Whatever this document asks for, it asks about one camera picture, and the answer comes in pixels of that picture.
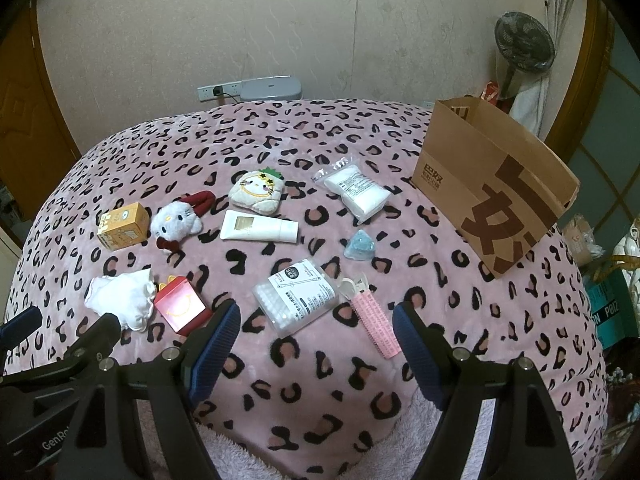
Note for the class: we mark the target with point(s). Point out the red gabled paper box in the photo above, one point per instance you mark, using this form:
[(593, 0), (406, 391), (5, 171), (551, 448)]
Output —
[(180, 307)]

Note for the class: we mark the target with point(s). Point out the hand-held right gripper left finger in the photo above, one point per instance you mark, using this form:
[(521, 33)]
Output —
[(215, 355)]

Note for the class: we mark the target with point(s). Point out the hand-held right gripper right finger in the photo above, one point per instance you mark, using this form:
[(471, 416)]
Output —
[(417, 355)]

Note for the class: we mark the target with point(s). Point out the wooden framed sliding door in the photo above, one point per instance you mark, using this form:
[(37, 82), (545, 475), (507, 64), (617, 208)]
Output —
[(565, 125)]

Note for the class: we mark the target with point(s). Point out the clear bag of cotton pads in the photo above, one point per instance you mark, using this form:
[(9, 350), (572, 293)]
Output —
[(357, 190)]

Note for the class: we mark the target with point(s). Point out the red packet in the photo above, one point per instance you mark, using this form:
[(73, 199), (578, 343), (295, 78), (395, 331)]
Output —
[(491, 91)]

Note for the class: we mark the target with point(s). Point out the clear cotton swab box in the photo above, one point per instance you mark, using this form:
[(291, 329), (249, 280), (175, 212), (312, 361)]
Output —
[(297, 297)]

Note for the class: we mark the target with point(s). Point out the grey plastic appliance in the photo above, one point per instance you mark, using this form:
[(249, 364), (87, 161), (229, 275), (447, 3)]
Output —
[(272, 89)]

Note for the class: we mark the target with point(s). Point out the small yellow box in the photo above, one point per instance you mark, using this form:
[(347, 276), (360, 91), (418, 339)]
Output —
[(122, 227)]

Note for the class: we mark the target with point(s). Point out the white cat plush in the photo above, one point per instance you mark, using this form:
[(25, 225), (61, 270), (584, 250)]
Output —
[(172, 222)]

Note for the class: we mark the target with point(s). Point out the pink leopard print blanket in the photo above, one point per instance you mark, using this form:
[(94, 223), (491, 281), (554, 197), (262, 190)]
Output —
[(300, 360)]

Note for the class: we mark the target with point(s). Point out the white curtain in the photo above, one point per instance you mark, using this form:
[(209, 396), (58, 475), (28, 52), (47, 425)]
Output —
[(530, 102)]

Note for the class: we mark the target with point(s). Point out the teal cardboard box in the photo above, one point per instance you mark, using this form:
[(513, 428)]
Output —
[(612, 310)]

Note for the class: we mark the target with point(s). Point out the brown bag with plastic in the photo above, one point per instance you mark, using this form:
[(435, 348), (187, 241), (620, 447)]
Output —
[(582, 242)]

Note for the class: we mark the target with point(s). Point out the brown paper bag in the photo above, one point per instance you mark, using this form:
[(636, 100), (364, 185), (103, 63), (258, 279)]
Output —
[(500, 200)]

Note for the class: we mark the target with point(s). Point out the white cream tube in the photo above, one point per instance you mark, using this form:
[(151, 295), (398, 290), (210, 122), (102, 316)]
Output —
[(255, 226)]

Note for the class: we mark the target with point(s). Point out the cream cat plush pouch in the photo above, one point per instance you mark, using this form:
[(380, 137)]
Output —
[(257, 192)]

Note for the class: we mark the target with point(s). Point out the white ruffled cloth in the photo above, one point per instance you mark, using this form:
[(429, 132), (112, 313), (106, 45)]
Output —
[(120, 300)]

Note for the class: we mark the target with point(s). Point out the light blue triangular packet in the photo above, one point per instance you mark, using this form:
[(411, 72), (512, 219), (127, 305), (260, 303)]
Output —
[(361, 247)]

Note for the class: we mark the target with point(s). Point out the dark standing fan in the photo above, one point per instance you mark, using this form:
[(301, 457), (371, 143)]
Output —
[(522, 40)]

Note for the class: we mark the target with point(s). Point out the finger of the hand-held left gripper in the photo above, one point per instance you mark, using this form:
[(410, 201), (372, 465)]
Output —
[(100, 332), (22, 321)]

